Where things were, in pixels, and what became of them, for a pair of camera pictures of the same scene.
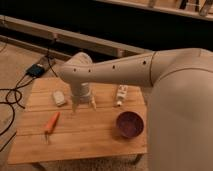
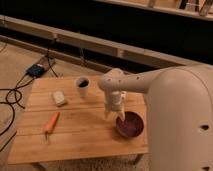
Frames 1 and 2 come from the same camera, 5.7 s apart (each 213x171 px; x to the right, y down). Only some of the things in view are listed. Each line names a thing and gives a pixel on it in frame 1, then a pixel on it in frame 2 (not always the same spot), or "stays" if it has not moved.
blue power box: [35, 71] stays
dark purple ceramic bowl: [130, 124] stays
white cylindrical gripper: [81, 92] → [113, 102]
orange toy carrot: [50, 126] stays
